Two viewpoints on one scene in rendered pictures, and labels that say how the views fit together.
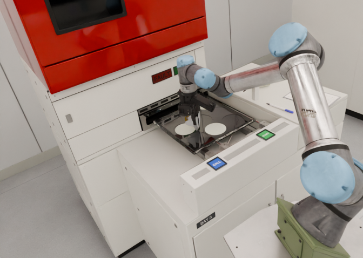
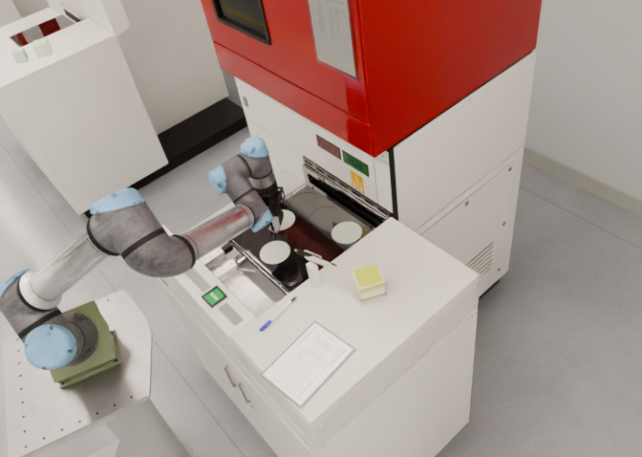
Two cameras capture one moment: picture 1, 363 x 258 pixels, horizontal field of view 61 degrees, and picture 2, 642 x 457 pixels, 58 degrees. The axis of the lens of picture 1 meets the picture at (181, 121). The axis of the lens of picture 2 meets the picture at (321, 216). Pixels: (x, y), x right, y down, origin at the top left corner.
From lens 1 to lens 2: 2.02 m
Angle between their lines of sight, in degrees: 66
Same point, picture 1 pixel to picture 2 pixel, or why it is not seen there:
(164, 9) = (310, 71)
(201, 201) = not seen: hidden behind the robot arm
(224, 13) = not seen: outside the picture
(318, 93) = (60, 256)
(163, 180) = not seen: hidden behind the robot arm
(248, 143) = (203, 279)
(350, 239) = (86, 399)
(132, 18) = (276, 53)
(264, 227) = (123, 322)
